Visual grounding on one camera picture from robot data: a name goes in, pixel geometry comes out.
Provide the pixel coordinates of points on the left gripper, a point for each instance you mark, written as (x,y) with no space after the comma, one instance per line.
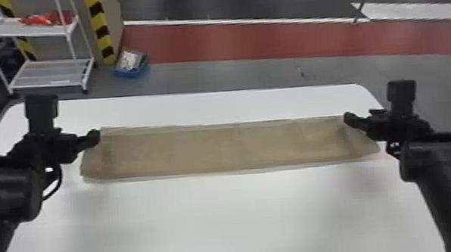
(46,149)

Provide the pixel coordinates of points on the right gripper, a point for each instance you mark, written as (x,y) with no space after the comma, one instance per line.
(397,127)

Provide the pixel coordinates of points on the beige towel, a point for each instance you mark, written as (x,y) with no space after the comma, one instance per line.
(219,147)

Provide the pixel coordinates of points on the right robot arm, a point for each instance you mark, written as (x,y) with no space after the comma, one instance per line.
(444,175)

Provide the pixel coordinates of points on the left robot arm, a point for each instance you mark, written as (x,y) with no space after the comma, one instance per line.
(3,198)

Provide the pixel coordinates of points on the blue tray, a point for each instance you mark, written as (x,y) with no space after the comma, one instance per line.
(130,63)

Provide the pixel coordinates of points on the red snack packet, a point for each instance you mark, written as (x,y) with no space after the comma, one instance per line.
(43,19)

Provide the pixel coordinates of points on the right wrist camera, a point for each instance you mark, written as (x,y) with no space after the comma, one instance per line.
(401,94)

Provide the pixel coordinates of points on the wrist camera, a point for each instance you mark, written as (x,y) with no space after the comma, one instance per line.
(42,111)
(401,94)

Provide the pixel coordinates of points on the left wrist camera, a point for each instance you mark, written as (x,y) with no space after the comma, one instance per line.
(42,111)

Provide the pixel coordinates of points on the yellow black striped post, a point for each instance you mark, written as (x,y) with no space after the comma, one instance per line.
(101,28)
(25,47)

